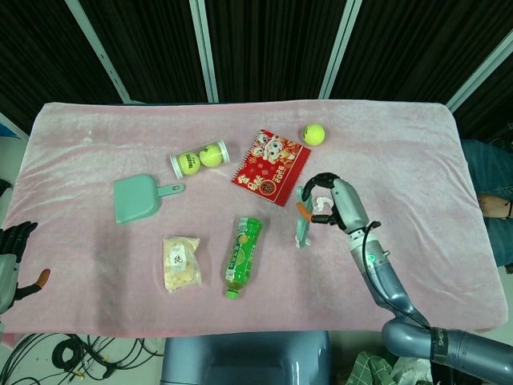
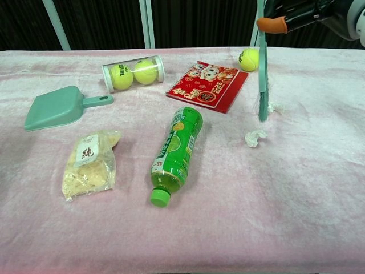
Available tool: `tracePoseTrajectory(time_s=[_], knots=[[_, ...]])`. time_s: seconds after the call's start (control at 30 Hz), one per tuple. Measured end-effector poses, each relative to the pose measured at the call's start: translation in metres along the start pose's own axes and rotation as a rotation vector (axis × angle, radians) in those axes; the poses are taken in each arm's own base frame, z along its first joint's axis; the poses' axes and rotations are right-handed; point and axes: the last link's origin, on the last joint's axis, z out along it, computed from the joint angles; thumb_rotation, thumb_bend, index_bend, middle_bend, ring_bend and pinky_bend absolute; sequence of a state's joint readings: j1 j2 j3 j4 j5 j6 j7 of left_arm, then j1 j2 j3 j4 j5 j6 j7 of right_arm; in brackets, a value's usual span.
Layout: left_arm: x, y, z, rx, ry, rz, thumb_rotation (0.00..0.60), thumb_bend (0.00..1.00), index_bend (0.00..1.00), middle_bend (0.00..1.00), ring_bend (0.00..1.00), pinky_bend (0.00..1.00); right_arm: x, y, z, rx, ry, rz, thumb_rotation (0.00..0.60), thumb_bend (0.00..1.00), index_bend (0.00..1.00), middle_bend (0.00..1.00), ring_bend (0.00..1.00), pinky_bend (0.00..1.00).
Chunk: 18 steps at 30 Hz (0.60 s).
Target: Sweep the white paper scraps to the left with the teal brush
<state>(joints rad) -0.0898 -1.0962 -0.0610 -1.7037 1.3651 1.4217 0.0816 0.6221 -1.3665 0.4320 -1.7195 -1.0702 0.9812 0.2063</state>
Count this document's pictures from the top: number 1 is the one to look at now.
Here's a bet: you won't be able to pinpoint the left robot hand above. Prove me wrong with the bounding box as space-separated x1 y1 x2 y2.
0 221 51 314

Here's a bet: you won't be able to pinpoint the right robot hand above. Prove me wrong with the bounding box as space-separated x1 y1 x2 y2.
296 172 370 233

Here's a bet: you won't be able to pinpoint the small teal hand broom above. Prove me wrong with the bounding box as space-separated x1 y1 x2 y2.
295 186 313 249

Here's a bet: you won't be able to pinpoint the yellow tennis ball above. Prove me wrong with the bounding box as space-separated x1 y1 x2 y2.
302 123 326 146
199 144 223 168

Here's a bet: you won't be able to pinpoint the tennis ball with black print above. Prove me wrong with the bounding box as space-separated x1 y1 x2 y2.
178 152 200 176

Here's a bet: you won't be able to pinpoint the clear tennis ball tube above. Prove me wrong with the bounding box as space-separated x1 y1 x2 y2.
169 139 231 180

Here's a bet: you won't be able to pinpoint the red 2025 spiral calendar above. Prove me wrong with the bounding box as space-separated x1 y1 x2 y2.
231 128 313 208

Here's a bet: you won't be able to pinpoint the pink plush table cloth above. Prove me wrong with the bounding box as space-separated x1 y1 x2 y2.
0 102 508 336

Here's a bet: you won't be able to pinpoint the green drink bottle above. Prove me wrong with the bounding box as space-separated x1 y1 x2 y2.
224 217 265 301

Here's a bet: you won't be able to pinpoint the blue jeans leg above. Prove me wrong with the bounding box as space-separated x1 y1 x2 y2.
460 138 513 274

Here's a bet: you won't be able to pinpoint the teal plastic dustpan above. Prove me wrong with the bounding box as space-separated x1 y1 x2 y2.
112 173 186 226

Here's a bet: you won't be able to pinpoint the green checked cloth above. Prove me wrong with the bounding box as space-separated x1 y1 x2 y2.
346 351 434 385

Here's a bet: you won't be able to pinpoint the clear bag of flakes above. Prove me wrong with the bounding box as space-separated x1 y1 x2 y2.
162 236 204 294

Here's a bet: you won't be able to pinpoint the white plastic bag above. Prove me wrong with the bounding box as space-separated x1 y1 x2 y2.
391 355 433 385

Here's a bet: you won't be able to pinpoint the black curtain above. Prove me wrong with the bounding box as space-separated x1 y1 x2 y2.
0 0 513 141

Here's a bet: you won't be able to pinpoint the blue grey robot torso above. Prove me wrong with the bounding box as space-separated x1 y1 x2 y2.
162 330 332 385

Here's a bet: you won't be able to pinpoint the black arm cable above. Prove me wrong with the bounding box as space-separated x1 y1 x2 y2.
362 220 434 330

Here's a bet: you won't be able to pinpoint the black floor cables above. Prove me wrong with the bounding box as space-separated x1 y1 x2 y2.
0 331 166 385

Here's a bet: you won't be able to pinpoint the pale green frame post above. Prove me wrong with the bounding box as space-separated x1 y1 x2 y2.
65 0 131 102
188 0 220 103
318 0 362 99
446 26 513 116

